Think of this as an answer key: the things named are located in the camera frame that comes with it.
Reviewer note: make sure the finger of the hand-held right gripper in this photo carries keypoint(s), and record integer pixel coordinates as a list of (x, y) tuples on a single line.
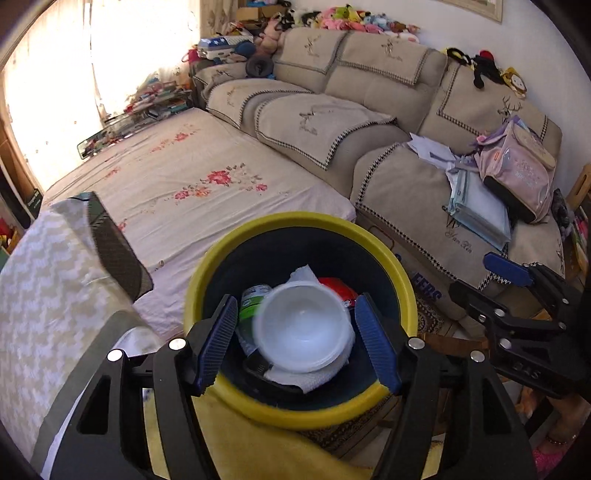
[(505, 270), (475, 300)]

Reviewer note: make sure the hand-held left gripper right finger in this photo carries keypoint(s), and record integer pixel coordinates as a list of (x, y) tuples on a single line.
[(378, 346)]

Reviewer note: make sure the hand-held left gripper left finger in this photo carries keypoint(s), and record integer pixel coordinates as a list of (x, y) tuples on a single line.
[(214, 350)]

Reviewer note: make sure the green white drink bottle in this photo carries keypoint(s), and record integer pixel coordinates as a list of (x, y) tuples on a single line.
[(251, 304)]

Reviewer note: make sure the red snack packet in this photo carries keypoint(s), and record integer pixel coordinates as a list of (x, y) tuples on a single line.
[(339, 290)]

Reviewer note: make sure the white foam net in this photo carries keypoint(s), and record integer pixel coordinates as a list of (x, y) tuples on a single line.
[(314, 378)]

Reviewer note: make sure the yellow rimmed black bin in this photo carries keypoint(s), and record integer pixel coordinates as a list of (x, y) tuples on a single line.
[(198, 277)]

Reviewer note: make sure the white plastic bowl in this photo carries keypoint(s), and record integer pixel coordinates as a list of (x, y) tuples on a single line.
[(300, 323)]

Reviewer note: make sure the printed cardboard box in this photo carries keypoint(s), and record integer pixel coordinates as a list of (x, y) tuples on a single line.
[(420, 281)]

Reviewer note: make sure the pink backpack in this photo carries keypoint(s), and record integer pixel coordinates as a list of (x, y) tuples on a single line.
[(517, 170)]

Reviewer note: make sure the wooden chair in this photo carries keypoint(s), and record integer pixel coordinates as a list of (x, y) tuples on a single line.
[(579, 189)]

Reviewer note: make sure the person's pink clothing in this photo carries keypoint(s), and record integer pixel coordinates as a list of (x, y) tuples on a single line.
[(563, 464)]

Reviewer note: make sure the dark checkered cloth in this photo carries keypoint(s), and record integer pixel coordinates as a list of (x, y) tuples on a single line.
[(117, 249)]

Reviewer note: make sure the white papers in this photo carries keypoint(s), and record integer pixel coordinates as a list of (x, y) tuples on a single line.
[(431, 150)]

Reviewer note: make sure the floral sheet bed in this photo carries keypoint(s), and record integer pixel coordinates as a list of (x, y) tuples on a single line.
[(194, 184)]

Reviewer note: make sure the monkey plush toy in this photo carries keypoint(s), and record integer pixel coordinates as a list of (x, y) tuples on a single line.
[(515, 83)]

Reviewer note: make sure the black yellow plush toy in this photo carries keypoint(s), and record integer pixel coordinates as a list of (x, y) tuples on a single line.
[(482, 67)]

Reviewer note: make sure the beige sofa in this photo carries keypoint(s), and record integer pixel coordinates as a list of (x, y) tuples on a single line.
[(369, 115)]

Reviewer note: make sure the black box with white print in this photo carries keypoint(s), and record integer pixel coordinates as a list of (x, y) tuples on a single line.
[(33, 203)]

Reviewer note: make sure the cluttered glass coffee table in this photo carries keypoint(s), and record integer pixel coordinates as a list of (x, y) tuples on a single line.
[(138, 115)]

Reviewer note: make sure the black neck pillow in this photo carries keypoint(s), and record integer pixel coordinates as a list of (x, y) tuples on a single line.
[(259, 67)]

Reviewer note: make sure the row of plush toys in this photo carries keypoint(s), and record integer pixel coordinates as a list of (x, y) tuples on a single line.
[(360, 21)]

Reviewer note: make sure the blue star printed bag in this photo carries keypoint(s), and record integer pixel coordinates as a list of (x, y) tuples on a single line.
[(219, 48)]

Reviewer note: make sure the pink plush pig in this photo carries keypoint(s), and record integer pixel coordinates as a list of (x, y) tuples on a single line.
[(270, 39)]

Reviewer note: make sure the cream sheer curtains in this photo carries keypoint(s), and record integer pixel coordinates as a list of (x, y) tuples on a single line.
[(69, 69)]

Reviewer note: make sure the stack of cardboard boxes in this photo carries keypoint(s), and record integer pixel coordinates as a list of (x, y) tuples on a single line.
[(258, 11)]

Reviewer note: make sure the framed wall picture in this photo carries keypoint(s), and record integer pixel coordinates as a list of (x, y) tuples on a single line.
[(475, 9)]

